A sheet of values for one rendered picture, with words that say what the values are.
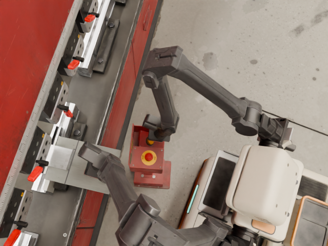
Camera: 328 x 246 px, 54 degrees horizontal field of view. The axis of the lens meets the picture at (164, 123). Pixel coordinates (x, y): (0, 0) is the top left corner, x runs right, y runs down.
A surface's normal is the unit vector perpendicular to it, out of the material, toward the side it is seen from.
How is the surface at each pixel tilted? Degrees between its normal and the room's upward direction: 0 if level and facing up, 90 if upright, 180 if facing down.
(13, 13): 90
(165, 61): 35
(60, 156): 0
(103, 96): 0
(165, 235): 15
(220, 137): 0
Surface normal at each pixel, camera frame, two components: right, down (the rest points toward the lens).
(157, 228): -0.04, -0.12
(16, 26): 0.97, 0.22
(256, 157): -0.60, -0.47
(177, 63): 0.59, -0.19
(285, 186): 0.71, 0.07
